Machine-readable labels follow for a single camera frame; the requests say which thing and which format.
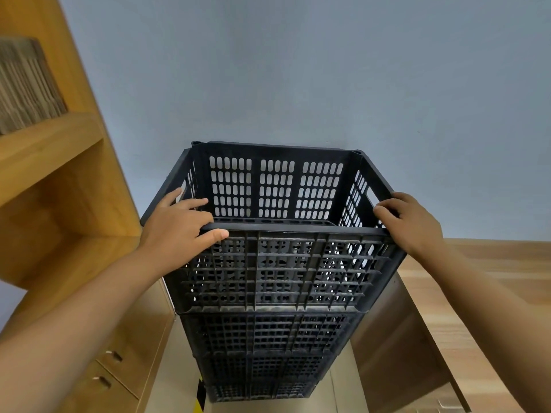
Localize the person's right hand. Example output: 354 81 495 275
372 192 445 261

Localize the person's left hand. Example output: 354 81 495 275
139 188 230 278

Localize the black plastic crate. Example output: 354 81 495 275
179 311 367 357
204 380 323 404
193 350 342 387
139 141 408 315

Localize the person's left forearm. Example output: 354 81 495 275
0 248 164 413

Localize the person's right forearm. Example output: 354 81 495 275
418 246 551 413

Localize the brown striped wooden desk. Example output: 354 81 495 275
350 238 551 413

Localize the light oak wooden cabinet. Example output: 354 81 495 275
0 0 177 413

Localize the yellow black striped floor tape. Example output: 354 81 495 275
195 376 208 413

